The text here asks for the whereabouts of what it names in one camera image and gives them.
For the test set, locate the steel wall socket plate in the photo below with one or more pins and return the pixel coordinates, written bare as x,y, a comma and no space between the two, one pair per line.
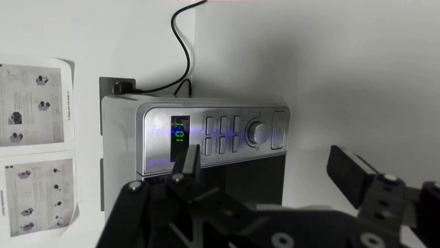
106,87

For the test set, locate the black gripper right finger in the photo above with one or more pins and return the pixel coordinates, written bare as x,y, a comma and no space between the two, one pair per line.
348,174

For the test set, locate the silver microwave oven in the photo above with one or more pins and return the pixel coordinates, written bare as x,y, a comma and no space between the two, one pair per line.
155,125

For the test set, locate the black power plug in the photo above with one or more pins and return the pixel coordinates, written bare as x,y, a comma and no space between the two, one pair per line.
124,87

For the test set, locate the white instruction sheet with photos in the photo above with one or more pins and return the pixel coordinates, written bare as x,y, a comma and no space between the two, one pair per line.
41,198
31,105

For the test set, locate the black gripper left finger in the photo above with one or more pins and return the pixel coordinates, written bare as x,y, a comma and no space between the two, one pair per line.
190,166

